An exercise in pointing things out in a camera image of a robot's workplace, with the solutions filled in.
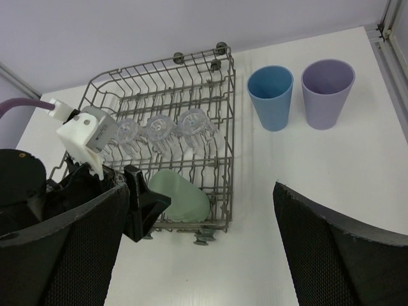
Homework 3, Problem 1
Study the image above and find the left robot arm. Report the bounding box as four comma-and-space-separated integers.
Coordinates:
1, 149, 171, 242

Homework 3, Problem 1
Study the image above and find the clear glass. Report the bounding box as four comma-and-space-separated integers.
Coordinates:
108, 118, 147, 159
177, 108, 217, 156
146, 114, 179, 156

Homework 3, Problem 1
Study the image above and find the grey wire dish rack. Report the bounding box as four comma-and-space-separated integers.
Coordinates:
52, 41, 238, 248

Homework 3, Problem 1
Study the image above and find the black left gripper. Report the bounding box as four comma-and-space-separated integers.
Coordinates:
46, 159, 171, 242

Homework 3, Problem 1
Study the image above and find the blue plastic cup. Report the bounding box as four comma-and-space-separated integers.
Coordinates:
247, 66, 294, 132

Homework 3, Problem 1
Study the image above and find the green plastic cup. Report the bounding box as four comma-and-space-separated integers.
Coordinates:
148, 169, 210, 222

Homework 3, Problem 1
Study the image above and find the aluminium frame post left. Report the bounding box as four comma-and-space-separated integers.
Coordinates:
0, 62, 41, 99

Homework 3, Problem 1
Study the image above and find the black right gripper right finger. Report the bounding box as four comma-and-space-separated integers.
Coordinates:
273, 183, 407, 305

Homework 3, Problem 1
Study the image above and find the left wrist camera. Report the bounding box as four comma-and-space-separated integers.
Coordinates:
48, 99, 119, 180

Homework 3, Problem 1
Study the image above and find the purple plastic cup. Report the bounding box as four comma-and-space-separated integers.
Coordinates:
301, 59, 356, 130

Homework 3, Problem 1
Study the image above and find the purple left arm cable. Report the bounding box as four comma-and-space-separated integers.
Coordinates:
0, 98, 55, 120

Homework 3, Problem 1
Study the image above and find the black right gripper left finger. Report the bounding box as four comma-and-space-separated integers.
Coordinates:
1, 184, 129, 305

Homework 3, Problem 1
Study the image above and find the aluminium frame post right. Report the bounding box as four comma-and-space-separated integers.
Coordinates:
366, 0, 408, 106

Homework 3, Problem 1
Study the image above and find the aluminium frame post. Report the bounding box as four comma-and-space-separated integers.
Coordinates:
0, 62, 41, 99
366, 0, 408, 106

